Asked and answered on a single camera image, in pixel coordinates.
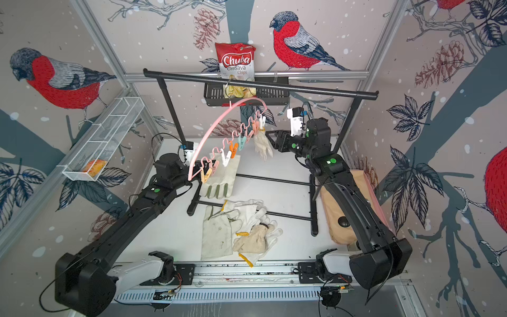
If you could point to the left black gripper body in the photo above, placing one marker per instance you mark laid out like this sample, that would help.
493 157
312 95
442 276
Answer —
197 166

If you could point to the black ladle spoon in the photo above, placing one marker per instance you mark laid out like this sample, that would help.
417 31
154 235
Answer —
343 222

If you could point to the green-striped leather glove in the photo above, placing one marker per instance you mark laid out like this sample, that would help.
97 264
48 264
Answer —
220 184

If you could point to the dark wall basket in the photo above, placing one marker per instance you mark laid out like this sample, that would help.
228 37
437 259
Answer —
214 95

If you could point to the mint green clothespin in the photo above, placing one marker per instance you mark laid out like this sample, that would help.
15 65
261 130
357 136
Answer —
241 142

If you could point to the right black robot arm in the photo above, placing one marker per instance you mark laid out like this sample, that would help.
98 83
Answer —
383 255

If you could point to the black clothes rack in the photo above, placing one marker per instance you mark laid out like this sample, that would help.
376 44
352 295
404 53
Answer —
356 96

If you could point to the white clothespin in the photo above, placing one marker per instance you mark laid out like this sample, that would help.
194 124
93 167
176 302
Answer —
225 157

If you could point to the tan pink-edged placemat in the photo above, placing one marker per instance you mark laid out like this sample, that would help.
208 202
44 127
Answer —
345 235

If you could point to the orange clothespin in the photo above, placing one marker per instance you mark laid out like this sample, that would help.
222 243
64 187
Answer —
233 147

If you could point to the red cassava chips bag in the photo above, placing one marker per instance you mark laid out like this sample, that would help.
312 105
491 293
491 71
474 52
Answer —
236 63

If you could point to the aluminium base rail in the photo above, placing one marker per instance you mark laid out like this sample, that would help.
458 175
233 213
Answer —
211 282

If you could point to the pink clip hanger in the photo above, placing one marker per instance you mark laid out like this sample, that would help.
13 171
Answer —
226 140

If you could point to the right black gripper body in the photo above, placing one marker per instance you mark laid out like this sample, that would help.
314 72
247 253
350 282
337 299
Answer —
298 145

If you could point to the yellow clothespin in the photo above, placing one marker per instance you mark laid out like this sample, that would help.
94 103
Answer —
205 174

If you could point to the orange snack packet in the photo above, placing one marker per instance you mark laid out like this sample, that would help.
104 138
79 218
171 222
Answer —
94 167

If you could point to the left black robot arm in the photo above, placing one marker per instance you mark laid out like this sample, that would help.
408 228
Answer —
88 281

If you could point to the white yellow-trim work glove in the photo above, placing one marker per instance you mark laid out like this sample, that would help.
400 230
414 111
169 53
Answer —
244 215

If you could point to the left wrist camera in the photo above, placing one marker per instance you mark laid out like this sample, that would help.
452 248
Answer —
189 149

